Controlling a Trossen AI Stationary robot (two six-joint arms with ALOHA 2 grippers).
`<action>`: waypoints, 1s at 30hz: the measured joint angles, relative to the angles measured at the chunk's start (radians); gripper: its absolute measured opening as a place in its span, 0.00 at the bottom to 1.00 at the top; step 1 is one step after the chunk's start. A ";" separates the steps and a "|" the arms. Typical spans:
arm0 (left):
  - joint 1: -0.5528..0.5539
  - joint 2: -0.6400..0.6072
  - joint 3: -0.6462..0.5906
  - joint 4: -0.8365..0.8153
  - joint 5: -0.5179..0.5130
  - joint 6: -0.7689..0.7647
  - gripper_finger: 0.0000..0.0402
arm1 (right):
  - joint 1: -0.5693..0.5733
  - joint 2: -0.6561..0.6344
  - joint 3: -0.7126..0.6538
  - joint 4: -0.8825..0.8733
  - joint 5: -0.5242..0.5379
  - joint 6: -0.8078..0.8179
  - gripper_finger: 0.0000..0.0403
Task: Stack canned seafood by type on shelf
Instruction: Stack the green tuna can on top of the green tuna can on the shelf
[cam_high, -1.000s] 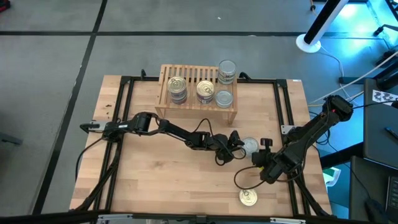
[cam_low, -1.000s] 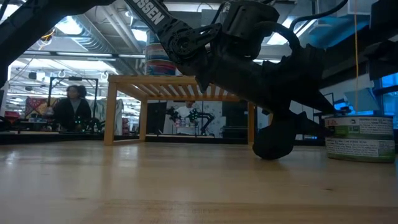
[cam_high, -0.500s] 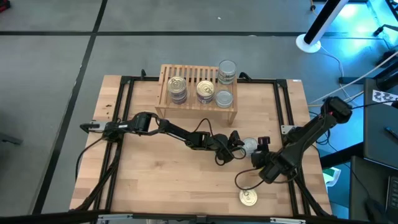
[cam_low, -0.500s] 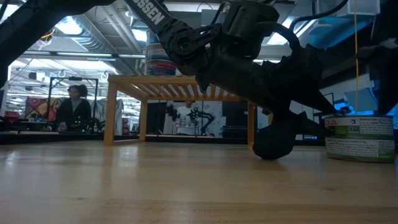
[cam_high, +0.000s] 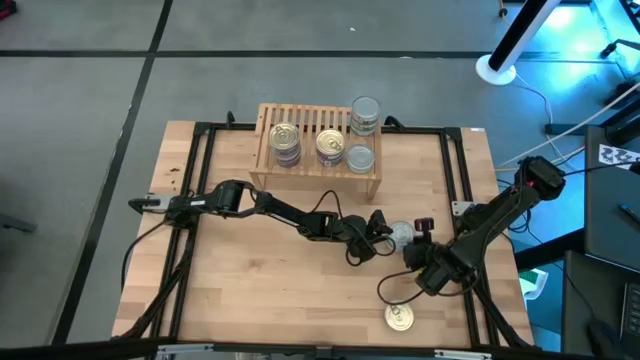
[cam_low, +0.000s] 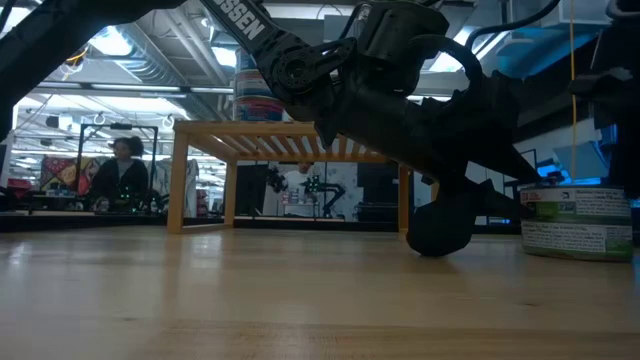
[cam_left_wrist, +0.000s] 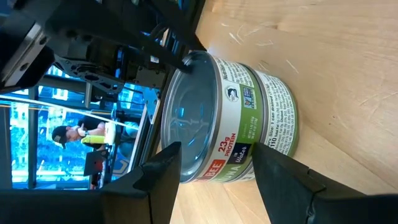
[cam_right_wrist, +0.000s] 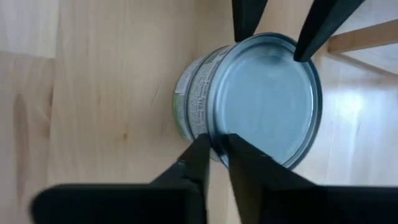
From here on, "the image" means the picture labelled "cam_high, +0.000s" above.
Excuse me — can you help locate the dark pen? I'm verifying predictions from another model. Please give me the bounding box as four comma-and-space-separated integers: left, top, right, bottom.
618, 202, 640, 226

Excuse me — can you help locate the black aluminium frame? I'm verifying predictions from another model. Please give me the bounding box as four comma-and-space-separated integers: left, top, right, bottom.
112, 110, 536, 351

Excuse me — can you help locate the black white marker sheet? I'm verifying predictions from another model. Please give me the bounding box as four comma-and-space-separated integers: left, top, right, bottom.
598, 143, 640, 171

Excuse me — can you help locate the grey metal bracket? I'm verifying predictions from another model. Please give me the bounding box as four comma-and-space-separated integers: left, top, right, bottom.
0, 212, 39, 235

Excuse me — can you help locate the white green box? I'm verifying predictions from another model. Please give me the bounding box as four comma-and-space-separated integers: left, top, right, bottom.
518, 268, 550, 301

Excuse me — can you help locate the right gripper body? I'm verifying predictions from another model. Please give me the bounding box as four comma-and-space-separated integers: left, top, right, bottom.
403, 233, 454, 296

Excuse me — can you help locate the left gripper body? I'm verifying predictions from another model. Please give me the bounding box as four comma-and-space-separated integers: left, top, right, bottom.
342, 215, 391, 265

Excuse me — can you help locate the white tower fan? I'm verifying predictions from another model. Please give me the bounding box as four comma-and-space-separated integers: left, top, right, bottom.
474, 0, 564, 86

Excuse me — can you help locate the black base power cable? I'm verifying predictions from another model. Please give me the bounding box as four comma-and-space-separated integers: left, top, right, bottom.
120, 218, 171, 294

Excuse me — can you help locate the dark grey desk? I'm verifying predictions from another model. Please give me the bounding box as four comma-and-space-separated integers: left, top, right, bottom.
562, 249, 640, 360

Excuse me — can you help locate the black desk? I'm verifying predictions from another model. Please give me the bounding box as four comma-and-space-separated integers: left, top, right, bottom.
583, 124, 640, 274

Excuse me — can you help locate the thick white cable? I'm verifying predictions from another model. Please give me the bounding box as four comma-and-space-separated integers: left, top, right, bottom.
497, 79, 640, 169

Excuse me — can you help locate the black power strip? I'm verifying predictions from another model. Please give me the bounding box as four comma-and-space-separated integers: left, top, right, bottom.
544, 123, 586, 136

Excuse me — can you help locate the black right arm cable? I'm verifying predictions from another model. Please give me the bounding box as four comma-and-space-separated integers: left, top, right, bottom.
376, 269, 429, 306

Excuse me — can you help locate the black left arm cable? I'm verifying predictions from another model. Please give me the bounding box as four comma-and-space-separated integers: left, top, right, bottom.
310, 188, 379, 267

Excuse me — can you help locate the wooden slatted shelf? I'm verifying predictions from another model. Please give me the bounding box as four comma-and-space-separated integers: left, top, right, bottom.
248, 102, 384, 201

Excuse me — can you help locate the black keyboard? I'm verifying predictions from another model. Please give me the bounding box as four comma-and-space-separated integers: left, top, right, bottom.
619, 282, 640, 346

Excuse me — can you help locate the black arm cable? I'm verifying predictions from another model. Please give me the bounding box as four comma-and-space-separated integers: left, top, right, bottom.
310, 188, 379, 267
376, 269, 429, 306

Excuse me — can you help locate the black computer mouse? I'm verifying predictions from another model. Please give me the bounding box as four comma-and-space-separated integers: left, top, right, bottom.
587, 319, 619, 356

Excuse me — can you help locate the silver metal bracket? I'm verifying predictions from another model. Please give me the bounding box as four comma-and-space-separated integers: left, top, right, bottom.
434, 349, 494, 360
157, 343, 214, 357

